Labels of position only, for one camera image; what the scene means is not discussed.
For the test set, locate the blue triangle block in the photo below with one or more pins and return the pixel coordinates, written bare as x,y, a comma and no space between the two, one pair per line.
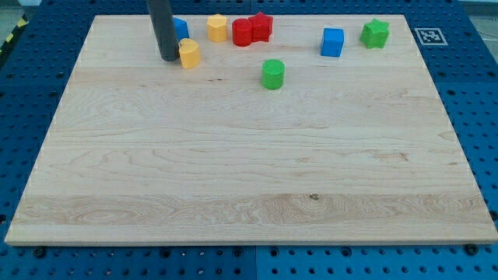
181,28

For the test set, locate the yellow hexagon block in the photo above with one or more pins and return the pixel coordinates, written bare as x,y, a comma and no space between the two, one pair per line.
217,28

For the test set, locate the wooden board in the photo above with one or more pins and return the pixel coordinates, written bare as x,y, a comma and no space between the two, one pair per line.
351,150

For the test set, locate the green cylinder block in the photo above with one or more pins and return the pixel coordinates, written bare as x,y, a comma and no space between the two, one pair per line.
272,74

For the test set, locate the yellow heart block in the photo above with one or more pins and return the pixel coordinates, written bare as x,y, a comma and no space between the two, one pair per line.
189,53

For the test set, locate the red cylinder block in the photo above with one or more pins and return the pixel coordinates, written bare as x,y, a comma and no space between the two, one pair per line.
242,32

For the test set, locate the red star block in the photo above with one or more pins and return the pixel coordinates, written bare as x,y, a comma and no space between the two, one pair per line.
262,26

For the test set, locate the blue cube block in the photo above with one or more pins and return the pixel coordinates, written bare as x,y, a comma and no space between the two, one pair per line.
332,42

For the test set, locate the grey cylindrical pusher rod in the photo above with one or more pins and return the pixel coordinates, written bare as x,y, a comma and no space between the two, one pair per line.
163,25

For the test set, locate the green star block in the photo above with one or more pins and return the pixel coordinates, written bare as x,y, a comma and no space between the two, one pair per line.
375,34

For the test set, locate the white fiducial marker tag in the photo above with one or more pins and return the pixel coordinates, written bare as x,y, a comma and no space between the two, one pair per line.
430,36

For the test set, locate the black yellow hazard tape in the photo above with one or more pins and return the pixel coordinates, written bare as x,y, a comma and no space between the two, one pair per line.
14,35

